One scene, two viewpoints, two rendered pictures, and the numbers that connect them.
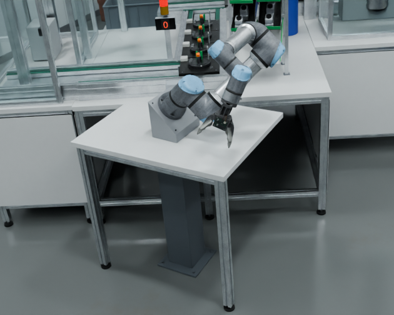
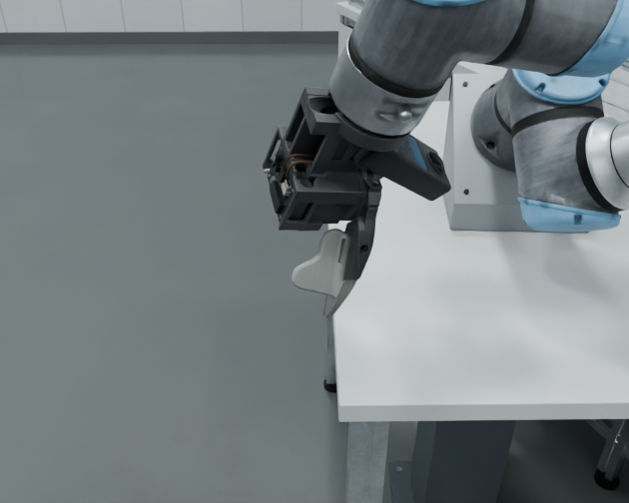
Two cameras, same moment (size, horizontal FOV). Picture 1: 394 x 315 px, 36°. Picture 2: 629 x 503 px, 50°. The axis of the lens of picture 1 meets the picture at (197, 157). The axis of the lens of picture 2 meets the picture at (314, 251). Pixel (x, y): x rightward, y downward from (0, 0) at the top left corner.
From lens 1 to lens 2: 2.25 m
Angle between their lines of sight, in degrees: 48
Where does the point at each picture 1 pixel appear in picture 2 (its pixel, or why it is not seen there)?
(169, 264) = (403, 483)
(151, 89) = (622, 98)
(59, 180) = not seen: hidden behind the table
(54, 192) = not seen: hidden behind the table
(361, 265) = not seen: outside the picture
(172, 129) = (458, 185)
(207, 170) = (355, 347)
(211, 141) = (528, 290)
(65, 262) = (307, 329)
